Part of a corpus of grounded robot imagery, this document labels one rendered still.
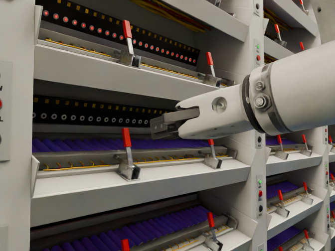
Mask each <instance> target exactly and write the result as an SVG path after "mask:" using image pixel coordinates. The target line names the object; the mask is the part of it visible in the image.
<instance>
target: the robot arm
mask: <svg viewBox="0 0 335 251"><path fill-rule="evenodd" d="M310 2H311V5H312V8H313V11H314V14H315V17H316V21H317V25H318V29H319V33H320V38H321V43H322V44H321V45H319V46H316V47H314V48H311V49H308V50H305V51H302V52H300V53H297V54H294V55H291V56H288V57H286V58H283V59H280V60H277V61H274V62H272V63H269V64H267V63H266V64H263V65H261V66H260V67H258V68H255V69H254V70H252V72H251V74H249V75H247V76H246V77H245V78H244V80H243V83H242V84H239V85H235V86H231V87H226V88H223V89H219V90H216V91H212V92H209V93H205V94H202V95H198V96H195V97H192V98H189V99H186V100H184V101H181V102H179V103H178V104H177V105H176V106H175V108H176V109H178V110H180V111H177V112H172V113H166V114H162V116H160V117H157V118H154V119H151V120H150V127H151V136H152V139H159V138H163V137H168V139H175V138H179V137H181V138H183V139H216V138H221V137H225V136H229V135H233V134H237V133H241V132H246V131H250V130H253V129H255V130H257V131H258V132H259V133H267V134H269V135H279V134H284V133H290V132H294V131H300V130H305V129H310V128H316V127H321V126H328V125H334V124H335V0H310Z"/></svg>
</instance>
